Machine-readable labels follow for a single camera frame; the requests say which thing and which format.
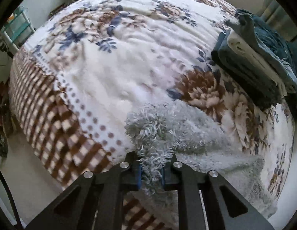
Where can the floral bed blanket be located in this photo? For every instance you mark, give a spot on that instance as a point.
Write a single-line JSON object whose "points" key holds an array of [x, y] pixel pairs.
{"points": [[76, 79]]}

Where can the stack of folded clothes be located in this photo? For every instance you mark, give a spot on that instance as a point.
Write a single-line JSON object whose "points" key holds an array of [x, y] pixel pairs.
{"points": [[250, 70]]}

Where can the teal storage rack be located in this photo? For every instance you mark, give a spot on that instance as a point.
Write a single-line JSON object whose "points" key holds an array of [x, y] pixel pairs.
{"points": [[17, 29]]}

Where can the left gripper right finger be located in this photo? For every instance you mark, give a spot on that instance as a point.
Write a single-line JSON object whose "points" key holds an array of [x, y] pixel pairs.
{"points": [[208, 201]]}

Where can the grey fluffy fleece pants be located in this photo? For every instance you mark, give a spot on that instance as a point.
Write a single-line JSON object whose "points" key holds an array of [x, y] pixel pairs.
{"points": [[165, 130]]}

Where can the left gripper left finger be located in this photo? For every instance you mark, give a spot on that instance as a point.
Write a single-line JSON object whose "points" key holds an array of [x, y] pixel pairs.
{"points": [[93, 200]]}

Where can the left grey-blue curtain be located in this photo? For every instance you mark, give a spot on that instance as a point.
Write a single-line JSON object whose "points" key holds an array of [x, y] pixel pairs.
{"points": [[276, 17]]}

